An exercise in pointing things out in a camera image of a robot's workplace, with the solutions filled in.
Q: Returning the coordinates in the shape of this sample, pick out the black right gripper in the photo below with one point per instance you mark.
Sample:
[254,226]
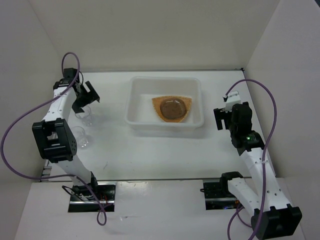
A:
[220,114]

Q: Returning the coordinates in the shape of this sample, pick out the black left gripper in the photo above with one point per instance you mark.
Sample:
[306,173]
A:
[91,96]

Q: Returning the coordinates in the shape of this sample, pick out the clear glass cup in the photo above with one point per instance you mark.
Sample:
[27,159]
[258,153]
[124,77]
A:
[86,116]
[83,140]

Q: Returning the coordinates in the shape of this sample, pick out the smoky glass plate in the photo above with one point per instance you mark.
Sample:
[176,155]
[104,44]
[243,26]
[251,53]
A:
[173,108]

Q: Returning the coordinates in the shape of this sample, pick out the orange woven pattern plate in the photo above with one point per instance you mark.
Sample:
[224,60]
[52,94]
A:
[156,106]

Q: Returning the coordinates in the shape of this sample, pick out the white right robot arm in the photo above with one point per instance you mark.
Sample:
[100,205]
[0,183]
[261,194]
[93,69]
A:
[271,213]

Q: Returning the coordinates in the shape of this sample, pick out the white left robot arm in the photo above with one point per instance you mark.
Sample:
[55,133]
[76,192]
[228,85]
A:
[55,139]

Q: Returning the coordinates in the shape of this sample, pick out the translucent white plastic bin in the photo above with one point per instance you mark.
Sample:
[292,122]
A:
[140,115]

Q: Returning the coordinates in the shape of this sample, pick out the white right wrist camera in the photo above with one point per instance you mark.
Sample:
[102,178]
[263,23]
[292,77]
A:
[230,100]

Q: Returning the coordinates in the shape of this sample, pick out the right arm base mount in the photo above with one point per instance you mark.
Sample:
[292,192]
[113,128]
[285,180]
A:
[216,198]

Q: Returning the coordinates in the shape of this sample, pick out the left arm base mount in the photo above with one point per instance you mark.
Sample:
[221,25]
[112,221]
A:
[83,201]

